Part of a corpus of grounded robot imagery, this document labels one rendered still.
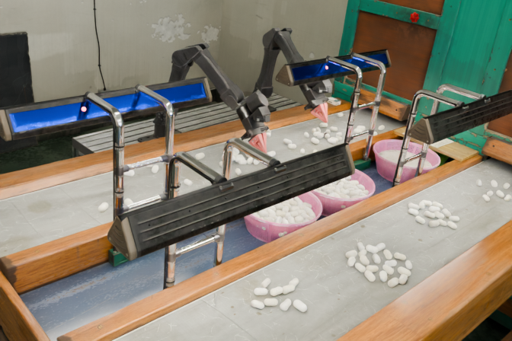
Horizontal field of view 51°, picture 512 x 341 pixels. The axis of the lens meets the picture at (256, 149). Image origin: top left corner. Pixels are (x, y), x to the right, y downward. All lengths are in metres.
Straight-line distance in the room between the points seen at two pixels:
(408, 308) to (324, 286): 0.21
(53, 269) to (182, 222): 0.57
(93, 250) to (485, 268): 1.08
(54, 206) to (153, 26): 2.63
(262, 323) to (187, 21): 3.32
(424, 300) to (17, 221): 1.11
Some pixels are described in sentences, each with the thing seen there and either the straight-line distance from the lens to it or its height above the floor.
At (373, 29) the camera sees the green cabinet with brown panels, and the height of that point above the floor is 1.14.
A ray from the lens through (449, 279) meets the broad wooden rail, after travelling 1.56.
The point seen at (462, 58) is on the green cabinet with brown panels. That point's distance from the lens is 2.43.
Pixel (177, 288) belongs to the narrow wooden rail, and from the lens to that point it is 1.34.
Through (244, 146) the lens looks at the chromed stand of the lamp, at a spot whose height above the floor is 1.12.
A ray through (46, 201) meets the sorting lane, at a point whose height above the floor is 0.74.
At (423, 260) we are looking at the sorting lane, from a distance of 1.65.
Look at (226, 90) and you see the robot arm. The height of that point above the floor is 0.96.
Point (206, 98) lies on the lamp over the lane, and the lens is 1.67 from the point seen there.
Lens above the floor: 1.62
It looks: 24 degrees down
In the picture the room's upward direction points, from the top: 7 degrees clockwise
